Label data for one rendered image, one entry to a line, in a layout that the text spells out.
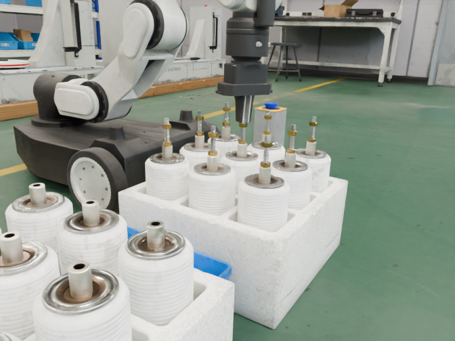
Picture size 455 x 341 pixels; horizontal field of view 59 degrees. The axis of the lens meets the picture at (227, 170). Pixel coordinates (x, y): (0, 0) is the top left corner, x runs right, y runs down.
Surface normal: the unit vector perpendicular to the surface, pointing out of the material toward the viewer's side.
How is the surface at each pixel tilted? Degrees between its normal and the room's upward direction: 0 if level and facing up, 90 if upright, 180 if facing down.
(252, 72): 90
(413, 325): 0
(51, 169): 90
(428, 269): 0
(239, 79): 90
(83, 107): 90
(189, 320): 0
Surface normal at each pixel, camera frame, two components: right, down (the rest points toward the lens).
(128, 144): 0.64, -0.54
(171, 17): 0.85, -0.04
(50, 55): 0.87, 0.18
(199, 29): -0.45, -0.13
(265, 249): -0.54, 0.25
